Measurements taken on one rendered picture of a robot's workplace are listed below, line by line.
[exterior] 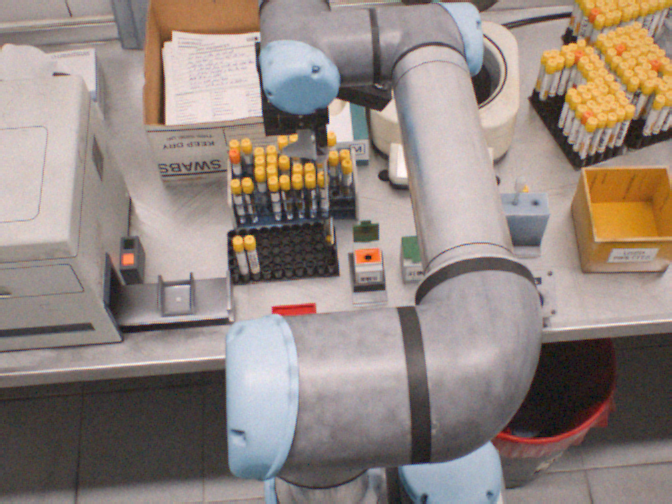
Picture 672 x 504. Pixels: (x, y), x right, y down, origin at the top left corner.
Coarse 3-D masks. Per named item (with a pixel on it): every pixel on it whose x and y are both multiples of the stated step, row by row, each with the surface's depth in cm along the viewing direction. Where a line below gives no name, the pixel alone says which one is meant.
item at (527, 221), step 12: (504, 204) 136; (528, 204) 136; (540, 204) 136; (516, 216) 136; (528, 216) 136; (540, 216) 135; (516, 228) 138; (528, 228) 138; (540, 228) 138; (516, 240) 141; (528, 240) 141; (540, 240) 141; (516, 252) 142; (528, 252) 142
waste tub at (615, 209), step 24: (600, 168) 139; (624, 168) 139; (648, 168) 139; (576, 192) 143; (600, 192) 144; (624, 192) 144; (648, 192) 144; (576, 216) 144; (600, 216) 145; (624, 216) 145; (648, 216) 145; (600, 240) 132; (624, 240) 132; (648, 240) 132; (600, 264) 139; (624, 264) 139; (648, 264) 139
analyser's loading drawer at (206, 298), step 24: (120, 288) 138; (144, 288) 138; (168, 288) 137; (192, 288) 134; (216, 288) 137; (120, 312) 136; (144, 312) 135; (168, 312) 135; (192, 312) 134; (216, 312) 135
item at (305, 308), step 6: (276, 306) 139; (282, 306) 139; (288, 306) 139; (294, 306) 139; (300, 306) 139; (306, 306) 139; (312, 306) 139; (276, 312) 139; (282, 312) 139; (288, 312) 139; (294, 312) 139; (300, 312) 139; (306, 312) 139; (312, 312) 139
